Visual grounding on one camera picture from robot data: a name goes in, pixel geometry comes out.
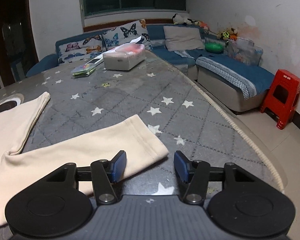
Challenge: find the red plastic stool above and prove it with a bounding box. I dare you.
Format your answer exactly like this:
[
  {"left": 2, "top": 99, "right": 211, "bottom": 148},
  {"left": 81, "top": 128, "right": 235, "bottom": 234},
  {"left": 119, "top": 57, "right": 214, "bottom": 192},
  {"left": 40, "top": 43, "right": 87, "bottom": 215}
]
[{"left": 260, "top": 69, "right": 300, "bottom": 130}]

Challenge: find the round black induction cooktop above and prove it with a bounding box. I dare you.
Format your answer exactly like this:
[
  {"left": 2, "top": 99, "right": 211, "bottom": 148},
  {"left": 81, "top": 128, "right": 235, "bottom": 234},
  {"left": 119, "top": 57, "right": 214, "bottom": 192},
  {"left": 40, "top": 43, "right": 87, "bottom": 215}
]
[{"left": 0, "top": 93, "right": 24, "bottom": 113}]

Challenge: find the right butterfly print pillow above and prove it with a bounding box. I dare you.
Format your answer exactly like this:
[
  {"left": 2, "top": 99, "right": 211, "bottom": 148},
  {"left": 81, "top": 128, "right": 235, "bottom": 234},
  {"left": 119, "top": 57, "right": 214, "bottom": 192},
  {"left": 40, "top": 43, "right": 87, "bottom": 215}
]
[{"left": 102, "top": 19, "right": 152, "bottom": 50}]

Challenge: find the grey plain cushion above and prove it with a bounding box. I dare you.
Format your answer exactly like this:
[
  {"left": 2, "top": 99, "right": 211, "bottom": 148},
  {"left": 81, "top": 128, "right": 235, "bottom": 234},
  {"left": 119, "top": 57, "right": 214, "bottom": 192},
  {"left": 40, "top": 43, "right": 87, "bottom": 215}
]
[{"left": 164, "top": 26, "right": 204, "bottom": 51}]

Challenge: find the left butterfly print pillow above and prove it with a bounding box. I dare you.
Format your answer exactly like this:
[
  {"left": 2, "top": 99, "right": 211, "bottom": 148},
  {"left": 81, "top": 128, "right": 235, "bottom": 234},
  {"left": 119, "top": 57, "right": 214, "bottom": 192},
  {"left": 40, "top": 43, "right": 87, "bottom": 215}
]
[{"left": 58, "top": 35, "right": 104, "bottom": 66}]

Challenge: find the grey star pattern table mat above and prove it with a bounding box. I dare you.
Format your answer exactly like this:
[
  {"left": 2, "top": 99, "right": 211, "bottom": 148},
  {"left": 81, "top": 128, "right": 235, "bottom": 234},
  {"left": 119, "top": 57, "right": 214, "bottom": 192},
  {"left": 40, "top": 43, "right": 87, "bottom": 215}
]
[{"left": 0, "top": 52, "right": 284, "bottom": 194}]

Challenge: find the clear plastic storage bin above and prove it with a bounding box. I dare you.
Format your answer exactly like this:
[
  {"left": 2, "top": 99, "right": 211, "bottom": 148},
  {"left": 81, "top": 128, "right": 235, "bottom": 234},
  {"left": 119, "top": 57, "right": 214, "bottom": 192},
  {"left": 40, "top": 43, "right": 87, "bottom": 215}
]
[{"left": 225, "top": 37, "right": 263, "bottom": 66}]

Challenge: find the dark wooden door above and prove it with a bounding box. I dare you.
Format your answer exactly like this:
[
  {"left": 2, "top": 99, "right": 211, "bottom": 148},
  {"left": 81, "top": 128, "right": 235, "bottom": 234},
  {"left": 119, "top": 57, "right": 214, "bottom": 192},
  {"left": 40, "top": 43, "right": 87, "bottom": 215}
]
[{"left": 0, "top": 0, "right": 38, "bottom": 86}]

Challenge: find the blue sectional sofa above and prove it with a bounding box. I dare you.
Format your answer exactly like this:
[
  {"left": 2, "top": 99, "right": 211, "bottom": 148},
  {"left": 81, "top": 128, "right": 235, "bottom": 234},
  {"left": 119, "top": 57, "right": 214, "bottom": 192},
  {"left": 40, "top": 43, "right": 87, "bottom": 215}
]
[{"left": 26, "top": 24, "right": 274, "bottom": 112}]

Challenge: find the cream fabric garment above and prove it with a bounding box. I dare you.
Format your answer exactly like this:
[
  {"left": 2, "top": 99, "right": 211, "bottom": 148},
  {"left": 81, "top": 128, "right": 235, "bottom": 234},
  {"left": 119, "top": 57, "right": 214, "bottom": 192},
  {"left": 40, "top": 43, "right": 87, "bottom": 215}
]
[{"left": 0, "top": 92, "right": 168, "bottom": 226}]

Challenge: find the green bowl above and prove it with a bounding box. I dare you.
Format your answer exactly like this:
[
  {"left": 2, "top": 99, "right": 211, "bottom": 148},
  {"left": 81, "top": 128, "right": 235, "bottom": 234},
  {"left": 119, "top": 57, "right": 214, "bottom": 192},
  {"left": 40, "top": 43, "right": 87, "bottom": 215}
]
[{"left": 205, "top": 42, "right": 224, "bottom": 54}]

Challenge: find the butterfly print pillow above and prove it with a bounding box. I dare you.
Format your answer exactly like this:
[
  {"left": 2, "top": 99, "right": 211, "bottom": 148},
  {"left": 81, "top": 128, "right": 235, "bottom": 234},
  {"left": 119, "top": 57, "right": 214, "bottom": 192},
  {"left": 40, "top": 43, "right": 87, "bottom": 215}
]
[
  {"left": 58, "top": 35, "right": 104, "bottom": 66},
  {"left": 102, "top": 19, "right": 152, "bottom": 50}
]

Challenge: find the white remote control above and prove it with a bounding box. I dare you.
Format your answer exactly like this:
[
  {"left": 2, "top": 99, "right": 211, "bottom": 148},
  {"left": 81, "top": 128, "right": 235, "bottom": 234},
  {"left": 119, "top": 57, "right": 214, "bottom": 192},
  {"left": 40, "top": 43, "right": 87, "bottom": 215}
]
[{"left": 86, "top": 57, "right": 103, "bottom": 66}]

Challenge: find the white tissue box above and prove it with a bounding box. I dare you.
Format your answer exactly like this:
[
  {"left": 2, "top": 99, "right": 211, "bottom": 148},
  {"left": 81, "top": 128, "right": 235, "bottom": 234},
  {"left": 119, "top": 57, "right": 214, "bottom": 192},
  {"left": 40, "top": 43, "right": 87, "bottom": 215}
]
[{"left": 103, "top": 36, "right": 146, "bottom": 71}]

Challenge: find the black white plush toy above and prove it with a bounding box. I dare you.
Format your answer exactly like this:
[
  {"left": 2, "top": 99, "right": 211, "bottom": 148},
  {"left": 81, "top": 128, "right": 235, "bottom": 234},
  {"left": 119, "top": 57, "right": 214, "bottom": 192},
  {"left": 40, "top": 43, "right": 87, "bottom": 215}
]
[{"left": 172, "top": 14, "right": 199, "bottom": 25}]

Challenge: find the colourful plush toys pile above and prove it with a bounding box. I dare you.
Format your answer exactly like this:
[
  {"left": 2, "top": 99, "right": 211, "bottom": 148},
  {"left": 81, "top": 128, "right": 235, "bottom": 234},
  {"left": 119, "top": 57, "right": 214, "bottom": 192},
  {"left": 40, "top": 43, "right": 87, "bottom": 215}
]
[{"left": 195, "top": 21, "right": 238, "bottom": 41}]

